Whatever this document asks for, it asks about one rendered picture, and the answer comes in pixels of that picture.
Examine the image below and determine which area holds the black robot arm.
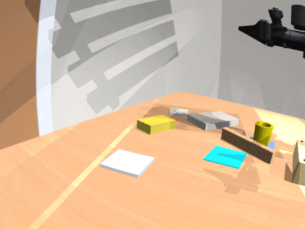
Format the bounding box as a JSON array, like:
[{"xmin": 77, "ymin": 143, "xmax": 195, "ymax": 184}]
[{"xmin": 268, "ymin": 4, "xmax": 305, "ymax": 59}]

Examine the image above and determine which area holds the brown wooden bar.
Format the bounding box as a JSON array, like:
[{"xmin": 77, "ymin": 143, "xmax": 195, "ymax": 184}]
[{"xmin": 221, "ymin": 127, "xmax": 276, "ymax": 164}]

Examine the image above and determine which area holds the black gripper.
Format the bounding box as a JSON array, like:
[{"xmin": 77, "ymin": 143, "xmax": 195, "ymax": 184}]
[{"xmin": 238, "ymin": 19, "xmax": 291, "ymax": 49}]

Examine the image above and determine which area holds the olive-yellow cup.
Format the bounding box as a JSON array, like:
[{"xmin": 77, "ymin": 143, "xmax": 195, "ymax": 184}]
[{"xmin": 253, "ymin": 121, "xmax": 274, "ymax": 146}]

